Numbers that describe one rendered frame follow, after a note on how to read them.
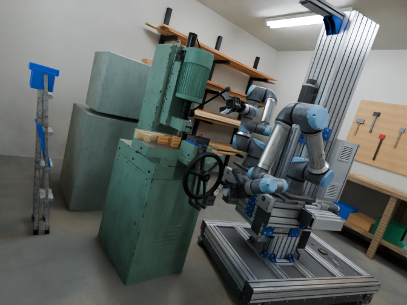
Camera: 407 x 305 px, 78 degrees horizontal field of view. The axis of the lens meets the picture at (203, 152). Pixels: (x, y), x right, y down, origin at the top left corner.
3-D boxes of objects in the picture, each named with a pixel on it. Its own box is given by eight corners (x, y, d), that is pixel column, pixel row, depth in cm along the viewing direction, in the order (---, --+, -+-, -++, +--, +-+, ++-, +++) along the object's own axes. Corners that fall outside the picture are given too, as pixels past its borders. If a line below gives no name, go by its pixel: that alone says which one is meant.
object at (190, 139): (194, 145, 143) (197, 136, 142) (184, 140, 151) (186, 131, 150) (211, 147, 152) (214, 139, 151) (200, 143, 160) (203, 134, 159)
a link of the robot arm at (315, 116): (314, 172, 160) (302, 97, 130) (337, 181, 148) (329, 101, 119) (303, 183, 156) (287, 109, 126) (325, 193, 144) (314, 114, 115)
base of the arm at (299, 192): (292, 187, 172) (296, 174, 170) (307, 197, 158) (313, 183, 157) (274, 185, 166) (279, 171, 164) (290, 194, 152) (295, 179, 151)
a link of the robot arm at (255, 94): (247, 154, 199) (268, 86, 194) (229, 148, 202) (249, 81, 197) (247, 152, 211) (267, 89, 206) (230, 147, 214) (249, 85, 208)
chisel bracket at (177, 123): (179, 133, 158) (183, 120, 157) (168, 127, 169) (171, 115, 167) (188, 135, 163) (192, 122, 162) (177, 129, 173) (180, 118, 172)
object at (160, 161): (158, 165, 142) (160, 158, 141) (143, 154, 158) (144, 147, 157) (209, 169, 168) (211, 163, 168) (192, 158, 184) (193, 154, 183)
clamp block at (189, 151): (189, 160, 143) (194, 146, 141) (177, 153, 153) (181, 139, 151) (208, 162, 152) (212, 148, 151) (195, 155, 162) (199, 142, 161)
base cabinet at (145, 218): (124, 287, 154) (151, 180, 142) (96, 235, 196) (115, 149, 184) (183, 271, 183) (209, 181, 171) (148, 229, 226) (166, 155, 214)
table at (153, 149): (153, 163, 128) (156, 152, 127) (129, 146, 151) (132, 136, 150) (232, 169, 168) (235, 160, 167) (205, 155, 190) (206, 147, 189)
